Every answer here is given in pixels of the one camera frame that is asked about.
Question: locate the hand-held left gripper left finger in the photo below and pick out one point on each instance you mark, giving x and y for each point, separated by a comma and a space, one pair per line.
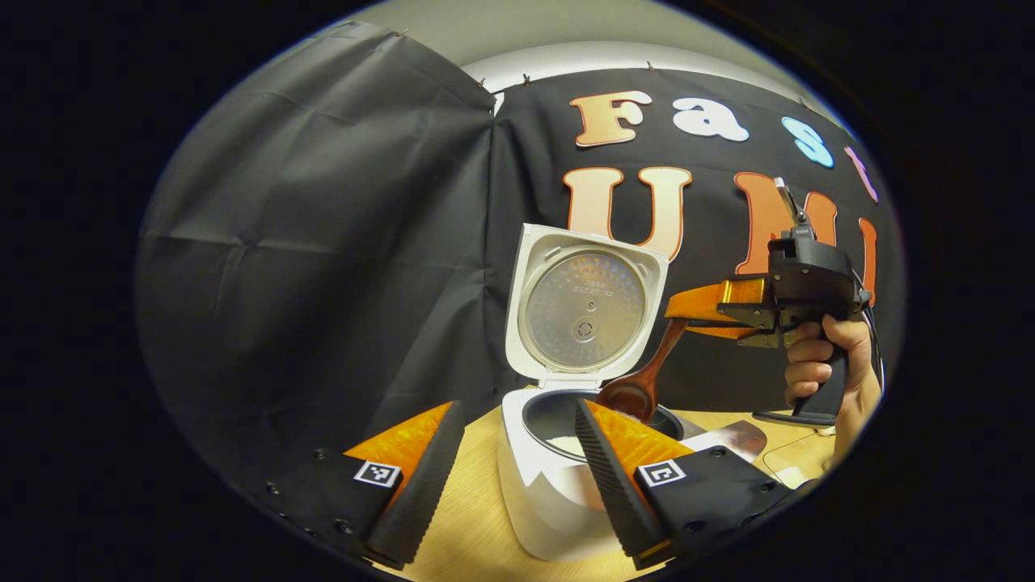
428, 485

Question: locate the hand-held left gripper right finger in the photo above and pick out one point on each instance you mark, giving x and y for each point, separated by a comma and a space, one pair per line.
610, 485

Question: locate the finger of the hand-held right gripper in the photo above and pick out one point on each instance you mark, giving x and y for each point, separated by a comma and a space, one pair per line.
703, 301

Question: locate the white rice cooker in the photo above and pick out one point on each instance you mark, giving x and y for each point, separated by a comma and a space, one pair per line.
534, 501

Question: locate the brown wooden spoon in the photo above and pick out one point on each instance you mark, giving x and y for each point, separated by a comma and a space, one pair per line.
635, 396

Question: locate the black backdrop cloth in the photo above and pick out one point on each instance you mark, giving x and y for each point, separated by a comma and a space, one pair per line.
323, 242

